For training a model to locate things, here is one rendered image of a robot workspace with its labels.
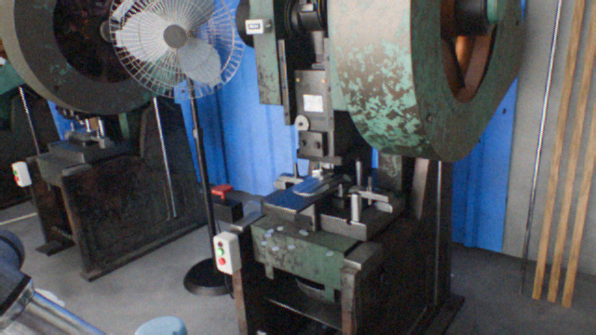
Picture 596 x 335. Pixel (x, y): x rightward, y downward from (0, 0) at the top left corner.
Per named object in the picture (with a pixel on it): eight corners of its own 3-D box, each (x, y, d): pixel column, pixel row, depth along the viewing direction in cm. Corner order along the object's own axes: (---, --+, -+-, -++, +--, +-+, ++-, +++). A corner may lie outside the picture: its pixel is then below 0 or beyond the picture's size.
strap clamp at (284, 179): (308, 194, 166) (306, 168, 162) (274, 187, 176) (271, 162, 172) (317, 189, 170) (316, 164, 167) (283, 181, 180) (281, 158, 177)
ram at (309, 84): (327, 160, 143) (322, 67, 133) (291, 154, 152) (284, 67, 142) (354, 146, 156) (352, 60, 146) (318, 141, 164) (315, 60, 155)
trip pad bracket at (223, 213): (237, 252, 165) (230, 205, 159) (219, 246, 171) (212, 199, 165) (248, 246, 170) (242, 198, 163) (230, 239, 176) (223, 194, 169)
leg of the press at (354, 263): (372, 450, 143) (368, 191, 114) (342, 433, 150) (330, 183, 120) (464, 301, 211) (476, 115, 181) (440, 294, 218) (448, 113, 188)
